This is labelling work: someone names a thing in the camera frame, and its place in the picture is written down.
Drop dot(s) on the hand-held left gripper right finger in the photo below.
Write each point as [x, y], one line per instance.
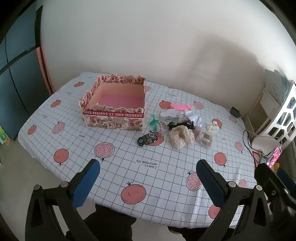
[210, 185]

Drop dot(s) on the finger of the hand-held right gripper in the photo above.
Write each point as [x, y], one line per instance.
[286, 179]
[268, 180]

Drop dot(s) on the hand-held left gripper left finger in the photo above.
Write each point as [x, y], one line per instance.
[85, 185]

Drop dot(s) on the clear packet of small items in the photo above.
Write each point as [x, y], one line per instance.
[205, 139]

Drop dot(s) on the beige fluffy scrunchie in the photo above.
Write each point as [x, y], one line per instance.
[181, 137]

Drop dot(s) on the white paper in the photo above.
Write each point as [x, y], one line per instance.
[196, 121]

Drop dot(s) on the black hair accessory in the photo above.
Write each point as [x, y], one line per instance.
[175, 125]

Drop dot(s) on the floral cardboard box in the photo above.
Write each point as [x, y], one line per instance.
[115, 120]

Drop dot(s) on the black toy car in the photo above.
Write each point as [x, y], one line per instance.
[148, 138]

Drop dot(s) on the white plastic holder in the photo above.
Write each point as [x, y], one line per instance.
[168, 116]

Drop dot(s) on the pink plastic clip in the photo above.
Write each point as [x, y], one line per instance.
[180, 107]

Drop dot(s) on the green ribbon bow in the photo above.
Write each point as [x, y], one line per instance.
[153, 121]

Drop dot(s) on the desktop with checked tablecloth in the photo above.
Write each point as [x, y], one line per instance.
[92, 139]

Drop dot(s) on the red flat object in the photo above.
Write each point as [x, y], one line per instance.
[257, 158]

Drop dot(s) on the smartphone with lit screen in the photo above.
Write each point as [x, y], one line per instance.
[275, 154]

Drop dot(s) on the white shelf rack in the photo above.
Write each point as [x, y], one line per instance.
[263, 109]

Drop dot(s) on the black power adapter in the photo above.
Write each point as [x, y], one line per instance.
[235, 112]

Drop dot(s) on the white printed paper bag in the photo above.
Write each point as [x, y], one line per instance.
[275, 85]

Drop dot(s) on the green carton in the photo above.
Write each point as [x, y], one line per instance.
[3, 136]

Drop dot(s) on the pink flat board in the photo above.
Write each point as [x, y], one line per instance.
[45, 69]

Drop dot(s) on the dark blue refrigerator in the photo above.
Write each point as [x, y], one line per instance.
[16, 81]

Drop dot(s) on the black flat board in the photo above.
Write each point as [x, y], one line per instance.
[38, 27]

